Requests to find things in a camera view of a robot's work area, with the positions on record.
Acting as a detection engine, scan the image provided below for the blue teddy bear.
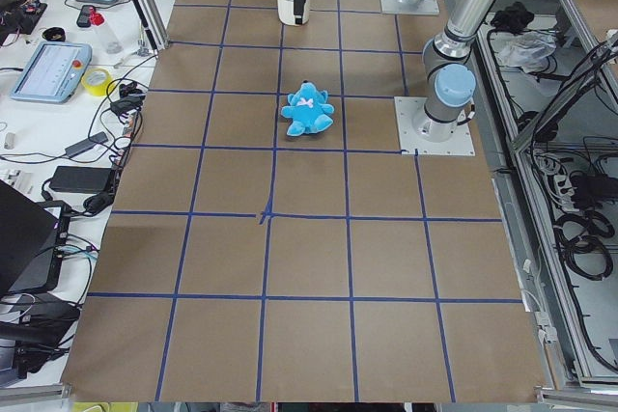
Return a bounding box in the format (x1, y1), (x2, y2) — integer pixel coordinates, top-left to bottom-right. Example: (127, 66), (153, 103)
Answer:
(281, 80), (334, 137)

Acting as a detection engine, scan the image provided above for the crumpled white cloth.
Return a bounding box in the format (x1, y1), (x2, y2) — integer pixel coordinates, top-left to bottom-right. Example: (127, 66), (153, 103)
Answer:
(496, 32), (557, 73)

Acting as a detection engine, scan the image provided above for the black power brick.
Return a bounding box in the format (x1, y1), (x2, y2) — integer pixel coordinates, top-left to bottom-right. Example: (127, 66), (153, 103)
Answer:
(49, 166), (113, 194)

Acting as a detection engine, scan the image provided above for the black laptop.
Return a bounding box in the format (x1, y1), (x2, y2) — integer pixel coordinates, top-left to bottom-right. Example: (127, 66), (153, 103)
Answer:
(1, 182), (70, 296)

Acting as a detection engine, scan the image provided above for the yellow tape roll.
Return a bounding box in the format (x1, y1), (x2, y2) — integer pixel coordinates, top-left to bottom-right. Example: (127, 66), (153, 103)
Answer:
(81, 68), (112, 96)

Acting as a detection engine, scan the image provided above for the black power adapter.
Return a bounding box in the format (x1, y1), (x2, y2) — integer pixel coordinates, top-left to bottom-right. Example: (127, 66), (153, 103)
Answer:
(65, 131), (108, 159)

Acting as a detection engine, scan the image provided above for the clear bottle red cap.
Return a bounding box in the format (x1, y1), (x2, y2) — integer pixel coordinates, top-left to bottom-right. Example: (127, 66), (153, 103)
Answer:
(89, 7), (123, 54)

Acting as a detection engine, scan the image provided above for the white trash can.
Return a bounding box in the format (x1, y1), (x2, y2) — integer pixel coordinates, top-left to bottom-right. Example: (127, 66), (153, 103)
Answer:
(277, 0), (311, 26)

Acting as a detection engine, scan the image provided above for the blue teach pendant near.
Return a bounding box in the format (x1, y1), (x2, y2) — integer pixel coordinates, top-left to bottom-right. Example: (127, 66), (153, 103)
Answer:
(10, 41), (92, 104)

